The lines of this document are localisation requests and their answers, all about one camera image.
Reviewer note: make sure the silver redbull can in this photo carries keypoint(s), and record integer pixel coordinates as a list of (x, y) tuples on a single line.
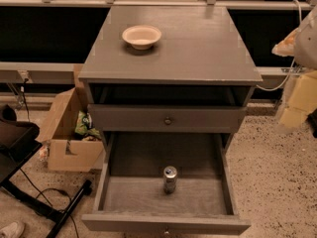
[(169, 179)]

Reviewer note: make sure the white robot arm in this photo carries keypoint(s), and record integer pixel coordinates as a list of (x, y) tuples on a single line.
[(300, 92)]

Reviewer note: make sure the grey wooden drawer cabinet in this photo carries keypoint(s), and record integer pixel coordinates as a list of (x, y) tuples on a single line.
[(200, 60)]

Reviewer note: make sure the closed grey top drawer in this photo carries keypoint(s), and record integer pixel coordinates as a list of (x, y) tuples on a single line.
[(171, 119)]

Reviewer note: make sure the open grey middle drawer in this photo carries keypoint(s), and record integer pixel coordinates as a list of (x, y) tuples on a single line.
[(130, 195)]

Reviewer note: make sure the green snack bag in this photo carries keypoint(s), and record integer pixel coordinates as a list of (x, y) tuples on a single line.
[(84, 128)]

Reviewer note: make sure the brown cardboard box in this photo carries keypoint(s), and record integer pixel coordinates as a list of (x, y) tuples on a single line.
[(67, 152)]

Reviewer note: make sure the black stand with legs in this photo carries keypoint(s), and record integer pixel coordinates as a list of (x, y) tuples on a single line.
[(18, 143)]

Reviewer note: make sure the white shoe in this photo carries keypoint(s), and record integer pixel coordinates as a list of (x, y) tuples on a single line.
[(13, 230)]

